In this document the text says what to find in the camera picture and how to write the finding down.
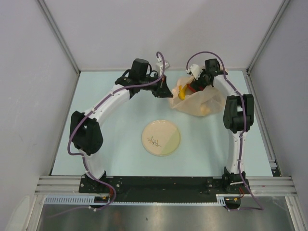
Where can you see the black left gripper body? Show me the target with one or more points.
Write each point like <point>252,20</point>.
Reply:
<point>145,80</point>

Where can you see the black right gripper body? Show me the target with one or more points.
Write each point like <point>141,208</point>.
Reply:
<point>202,80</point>

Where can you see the yellow fake banana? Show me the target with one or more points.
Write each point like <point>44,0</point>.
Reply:
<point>181,93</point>

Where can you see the translucent banana-print plastic bag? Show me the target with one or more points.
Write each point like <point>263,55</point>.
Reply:
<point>191,105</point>

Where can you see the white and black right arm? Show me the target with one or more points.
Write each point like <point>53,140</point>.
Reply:
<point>238,117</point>

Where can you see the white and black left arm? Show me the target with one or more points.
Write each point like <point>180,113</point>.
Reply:
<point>85,127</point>

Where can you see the dark red fake fruit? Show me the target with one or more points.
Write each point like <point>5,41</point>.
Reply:
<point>192,87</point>

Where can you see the cream plate with leaf motif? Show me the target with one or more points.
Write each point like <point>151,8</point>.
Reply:
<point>161,138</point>

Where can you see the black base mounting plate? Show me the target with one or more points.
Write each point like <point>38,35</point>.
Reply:
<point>124,185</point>

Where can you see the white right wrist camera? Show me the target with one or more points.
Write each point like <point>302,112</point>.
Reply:
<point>195,71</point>

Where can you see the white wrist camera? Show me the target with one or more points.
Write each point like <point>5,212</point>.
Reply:
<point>159,66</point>
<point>195,71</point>

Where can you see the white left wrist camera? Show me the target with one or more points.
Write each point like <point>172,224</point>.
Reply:
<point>159,66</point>

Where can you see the aluminium left corner post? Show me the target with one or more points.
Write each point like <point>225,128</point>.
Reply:
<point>58,35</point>

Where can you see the aluminium corner post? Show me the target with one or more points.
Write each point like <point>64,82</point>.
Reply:
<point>271,29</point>
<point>58,35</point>

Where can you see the aluminium right corner post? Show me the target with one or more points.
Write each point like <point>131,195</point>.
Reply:
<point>271,29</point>

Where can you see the aluminium right side rail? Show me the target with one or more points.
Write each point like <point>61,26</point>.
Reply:
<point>263,129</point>

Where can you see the white slotted cable duct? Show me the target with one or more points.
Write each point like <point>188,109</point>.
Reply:
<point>138,199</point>

